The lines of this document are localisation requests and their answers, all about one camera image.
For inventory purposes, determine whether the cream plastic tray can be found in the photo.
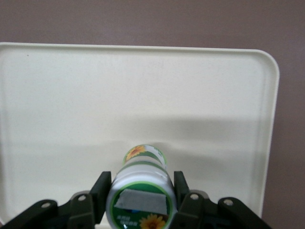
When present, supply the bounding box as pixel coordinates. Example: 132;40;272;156
0;42;281;229

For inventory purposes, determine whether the green gum bottle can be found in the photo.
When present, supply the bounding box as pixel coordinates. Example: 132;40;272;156
105;144;177;229

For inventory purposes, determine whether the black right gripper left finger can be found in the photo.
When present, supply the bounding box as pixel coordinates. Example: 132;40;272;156
0;170;112;229

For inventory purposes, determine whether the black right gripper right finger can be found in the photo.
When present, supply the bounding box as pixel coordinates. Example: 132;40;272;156
170;170;273;229

